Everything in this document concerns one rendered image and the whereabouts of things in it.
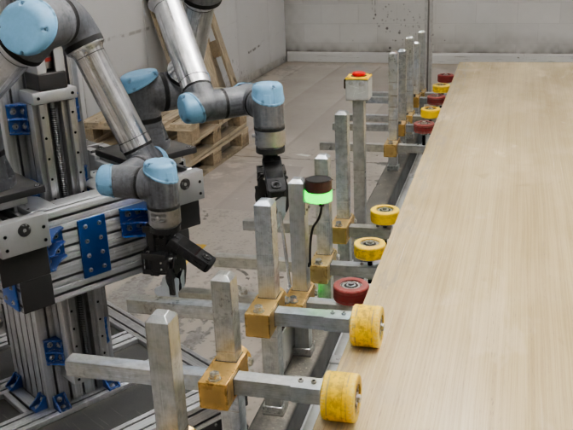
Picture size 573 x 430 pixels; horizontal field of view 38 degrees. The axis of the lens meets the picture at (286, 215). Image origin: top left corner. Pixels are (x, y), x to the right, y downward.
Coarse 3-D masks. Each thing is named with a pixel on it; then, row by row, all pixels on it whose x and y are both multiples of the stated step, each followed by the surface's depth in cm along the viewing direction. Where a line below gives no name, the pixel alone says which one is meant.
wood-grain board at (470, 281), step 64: (512, 64) 431; (448, 128) 311; (512, 128) 307; (448, 192) 241; (512, 192) 239; (384, 256) 199; (448, 256) 197; (512, 256) 195; (448, 320) 166; (512, 320) 165; (384, 384) 145; (448, 384) 144; (512, 384) 143
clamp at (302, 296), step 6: (312, 282) 195; (312, 288) 191; (288, 294) 188; (294, 294) 187; (300, 294) 187; (306, 294) 187; (312, 294) 191; (300, 300) 184; (306, 300) 186; (294, 306) 183; (300, 306) 182; (306, 306) 186
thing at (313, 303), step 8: (184, 288) 195; (192, 288) 195; (200, 288) 195; (184, 296) 194; (192, 296) 193; (200, 296) 193; (208, 296) 192; (240, 296) 190; (248, 296) 190; (312, 304) 185; (320, 304) 185; (328, 304) 184; (336, 304) 184
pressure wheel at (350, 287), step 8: (344, 280) 185; (352, 280) 185; (360, 280) 185; (336, 288) 181; (344, 288) 181; (352, 288) 181; (360, 288) 180; (368, 288) 182; (336, 296) 182; (344, 296) 180; (352, 296) 180; (360, 296) 180; (344, 304) 181; (352, 304) 180; (360, 304) 181
